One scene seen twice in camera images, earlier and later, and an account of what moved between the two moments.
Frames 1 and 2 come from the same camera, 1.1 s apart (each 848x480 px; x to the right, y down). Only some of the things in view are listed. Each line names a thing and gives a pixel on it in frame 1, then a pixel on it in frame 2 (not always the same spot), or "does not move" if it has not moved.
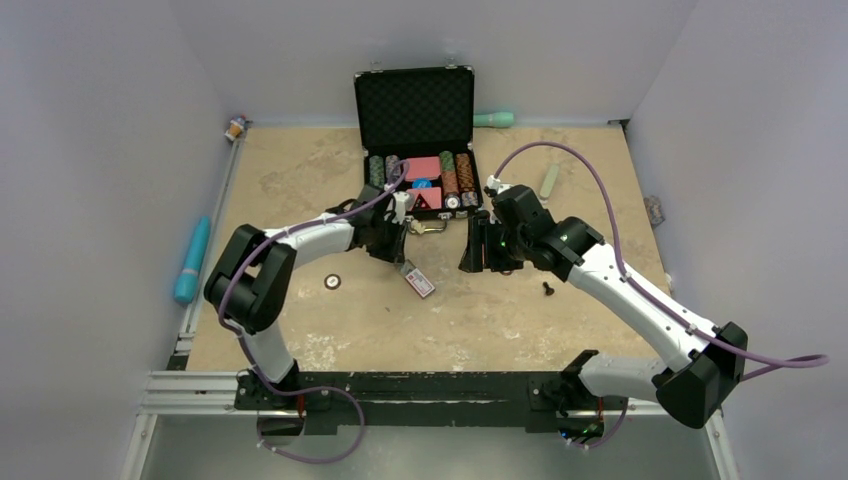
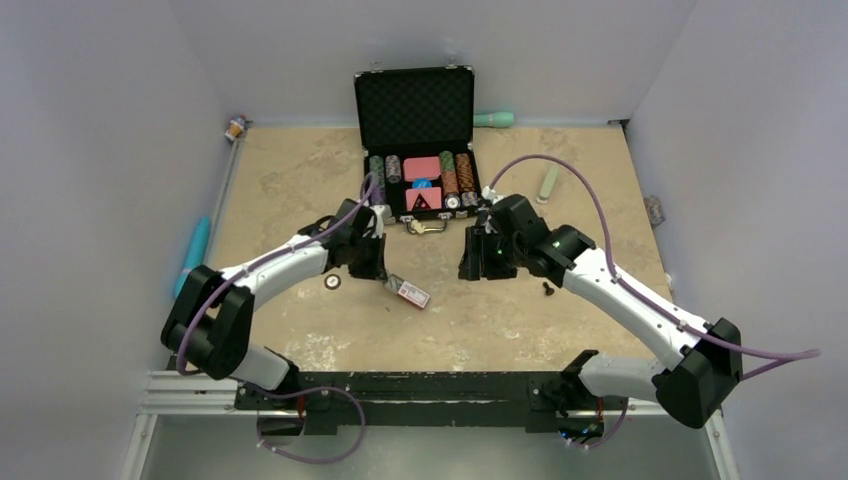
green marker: (549, 181) does not move
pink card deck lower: (426, 197) does not move
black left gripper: (395, 251) -> (376, 270)
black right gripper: (482, 230) does not move
